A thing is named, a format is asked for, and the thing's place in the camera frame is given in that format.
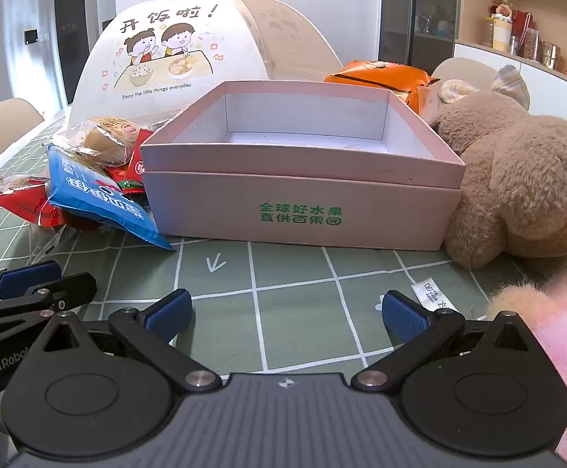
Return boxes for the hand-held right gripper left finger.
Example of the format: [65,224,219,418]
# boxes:
[43,289,222,395]

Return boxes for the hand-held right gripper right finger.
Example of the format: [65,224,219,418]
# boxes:
[350,291,531,394]

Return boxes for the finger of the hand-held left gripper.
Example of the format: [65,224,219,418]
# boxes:
[0,275,98,352]
[0,260,63,304]

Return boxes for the red clear snack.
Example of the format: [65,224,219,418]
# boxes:
[0,175,76,230]

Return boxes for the blue white snack packet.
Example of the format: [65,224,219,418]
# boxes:
[46,144,177,250]

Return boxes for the pink cardboard box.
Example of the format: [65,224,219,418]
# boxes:
[139,81,467,252]

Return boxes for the clear brown pastry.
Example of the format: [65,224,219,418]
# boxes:
[52,116,155,169]

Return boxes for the red spicy strips packet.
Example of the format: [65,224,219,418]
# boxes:
[112,128,156,183]

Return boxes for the white fabric care label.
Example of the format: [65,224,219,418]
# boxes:
[410,280,456,314]

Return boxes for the green checked tablecloth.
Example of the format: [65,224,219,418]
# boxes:
[0,116,508,430]

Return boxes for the beige chair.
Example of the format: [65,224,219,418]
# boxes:
[430,57,505,89]
[0,98,45,169]

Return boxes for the brown plush bear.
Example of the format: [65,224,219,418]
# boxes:
[427,63,567,274]

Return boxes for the orange snack bag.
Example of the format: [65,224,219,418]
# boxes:
[323,60,443,118]

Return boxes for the white printed food cover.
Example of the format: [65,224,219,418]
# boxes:
[66,0,345,130]

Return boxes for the dark door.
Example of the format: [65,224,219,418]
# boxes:
[53,0,91,81]

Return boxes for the white sideboard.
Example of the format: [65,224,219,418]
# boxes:
[454,41,567,119]

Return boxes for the clear storage jar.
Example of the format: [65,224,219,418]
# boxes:
[522,27,544,59]

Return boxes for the glass door cabinet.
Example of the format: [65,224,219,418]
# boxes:
[381,0,460,65]

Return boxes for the red gift bag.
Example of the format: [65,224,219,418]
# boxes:
[510,10,536,44]

